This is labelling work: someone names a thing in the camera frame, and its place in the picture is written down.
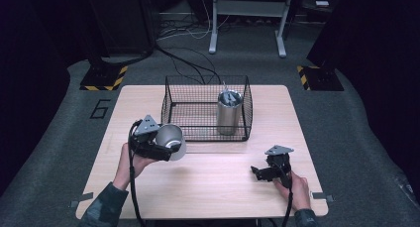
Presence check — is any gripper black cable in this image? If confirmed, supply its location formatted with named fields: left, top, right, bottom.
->
left=127, top=120, right=147, bottom=227
left=280, top=164, right=295, bottom=227

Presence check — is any white metal stand frame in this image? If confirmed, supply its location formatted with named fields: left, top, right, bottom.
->
left=208, top=0, right=295, bottom=58

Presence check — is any person's left hand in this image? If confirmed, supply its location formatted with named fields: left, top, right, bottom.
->
left=112, top=143, right=157, bottom=192

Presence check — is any grey tape strip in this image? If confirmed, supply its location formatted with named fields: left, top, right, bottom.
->
left=311, top=190, right=335, bottom=202
left=68, top=191, right=95, bottom=209

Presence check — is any black floor cable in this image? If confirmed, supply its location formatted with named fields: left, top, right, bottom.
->
left=154, top=43, right=222, bottom=86

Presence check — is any steel tumbler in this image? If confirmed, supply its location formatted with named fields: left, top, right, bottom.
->
left=216, top=88, right=245, bottom=137

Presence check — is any person's right hand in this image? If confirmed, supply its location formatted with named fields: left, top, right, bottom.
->
left=272, top=171, right=312, bottom=212

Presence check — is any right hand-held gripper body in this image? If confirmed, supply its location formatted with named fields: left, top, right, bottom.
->
left=264, top=145, right=295, bottom=188

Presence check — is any white floor cable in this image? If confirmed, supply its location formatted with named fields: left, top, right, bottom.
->
left=157, top=0, right=232, bottom=42

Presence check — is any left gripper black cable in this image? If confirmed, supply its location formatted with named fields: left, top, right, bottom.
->
left=127, top=120, right=147, bottom=227

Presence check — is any metal mug with handle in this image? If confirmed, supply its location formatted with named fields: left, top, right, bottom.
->
left=155, top=123, right=188, bottom=162

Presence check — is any black wire basket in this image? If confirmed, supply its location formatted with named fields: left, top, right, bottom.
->
left=160, top=75, right=254, bottom=143

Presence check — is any black yellow striped stand base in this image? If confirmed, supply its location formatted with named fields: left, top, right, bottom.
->
left=79, top=64, right=129, bottom=92
left=296, top=65, right=345, bottom=92

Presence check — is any dark cabinet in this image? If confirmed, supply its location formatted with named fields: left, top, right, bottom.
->
left=83, top=0, right=157, bottom=57

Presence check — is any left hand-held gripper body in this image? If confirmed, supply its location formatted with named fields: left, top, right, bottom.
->
left=128, top=114, right=172, bottom=162

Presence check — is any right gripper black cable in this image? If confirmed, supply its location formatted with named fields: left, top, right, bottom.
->
left=280, top=164, right=295, bottom=227

